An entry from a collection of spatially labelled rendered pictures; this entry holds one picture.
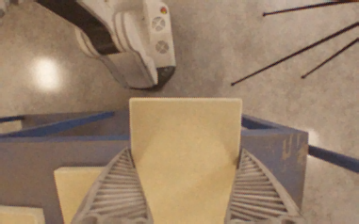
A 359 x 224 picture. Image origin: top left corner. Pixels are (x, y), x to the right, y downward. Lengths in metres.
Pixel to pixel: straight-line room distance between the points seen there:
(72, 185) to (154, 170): 0.24
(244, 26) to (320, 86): 0.96
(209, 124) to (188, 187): 0.08
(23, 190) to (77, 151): 0.19
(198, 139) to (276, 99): 1.47
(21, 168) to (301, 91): 1.87
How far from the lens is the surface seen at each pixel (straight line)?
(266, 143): 0.33
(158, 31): 1.05
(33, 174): 0.47
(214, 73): 1.36
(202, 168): 0.17
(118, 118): 1.13
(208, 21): 1.50
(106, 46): 0.68
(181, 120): 0.15
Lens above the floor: 1.31
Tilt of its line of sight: 83 degrees down
